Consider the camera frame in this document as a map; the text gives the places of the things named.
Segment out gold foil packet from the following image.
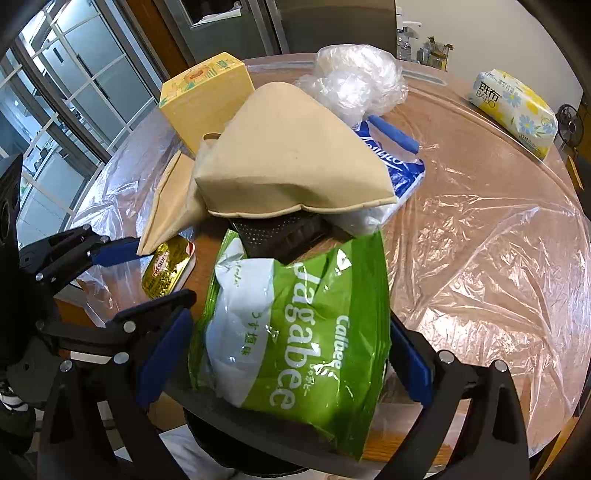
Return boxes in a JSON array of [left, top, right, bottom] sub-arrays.
[[141, 237, 197, 301]]

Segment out person's dark clothing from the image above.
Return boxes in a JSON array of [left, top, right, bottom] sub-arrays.
[[0, 406, 38, 455]]

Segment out clear plastic table cover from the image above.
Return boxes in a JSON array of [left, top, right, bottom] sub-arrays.
[[69, 58, 587, 455]]

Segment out wooden chair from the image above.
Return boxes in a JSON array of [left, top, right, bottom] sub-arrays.
[[566, 154, 591, 191]]

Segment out green snack bag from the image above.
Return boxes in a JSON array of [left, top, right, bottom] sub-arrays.
[[188, 229, 393, 460]]

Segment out large brown paper bag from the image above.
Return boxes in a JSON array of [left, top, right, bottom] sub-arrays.
[[193, 82, 399, 217]]

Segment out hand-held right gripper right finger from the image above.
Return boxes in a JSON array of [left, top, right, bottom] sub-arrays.
[[379, 314, 529, 480]]

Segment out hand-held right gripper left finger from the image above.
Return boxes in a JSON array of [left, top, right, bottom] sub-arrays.
[[37, 308, 194, 480]]

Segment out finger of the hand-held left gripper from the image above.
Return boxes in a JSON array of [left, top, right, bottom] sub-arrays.
[[36, 290, 197, 365], [18, 225, 140, 281]]

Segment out flower print tissue pack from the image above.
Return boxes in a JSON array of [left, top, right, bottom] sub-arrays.
[[467, 69, 558, 161]]

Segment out black standing fan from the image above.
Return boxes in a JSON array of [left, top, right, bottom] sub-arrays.
[[554, 104, 581, 149]]

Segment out glass jar with plants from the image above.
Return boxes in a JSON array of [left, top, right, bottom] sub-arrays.
[[418, 37, 454, 71]]

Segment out glass paned sliding door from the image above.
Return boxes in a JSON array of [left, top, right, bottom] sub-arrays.
[[0, 0, 158, 241]]

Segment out black plastic tray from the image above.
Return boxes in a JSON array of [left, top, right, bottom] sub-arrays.
[[229, 208, 338, 266]]

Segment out clear plastic bag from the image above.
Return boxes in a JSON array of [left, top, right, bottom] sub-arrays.
[[294, 45, 409, 118]]

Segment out blue and white plastic wrapper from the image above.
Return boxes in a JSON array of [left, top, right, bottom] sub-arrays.
[[339, 115, 426, 236]]

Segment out small brown paper bag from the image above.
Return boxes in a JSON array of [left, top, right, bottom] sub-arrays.
[[137, 133, 223, 256]]

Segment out water bottle with pump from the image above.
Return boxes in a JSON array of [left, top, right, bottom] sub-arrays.
[[396, 21, 422, 61]]

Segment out stainless steel refrigerator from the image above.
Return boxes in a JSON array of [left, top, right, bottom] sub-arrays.
[[154, 0, 399, 65]]

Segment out yellow cardboard box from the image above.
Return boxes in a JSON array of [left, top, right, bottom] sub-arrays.
[[159, 52, 256, 158]]

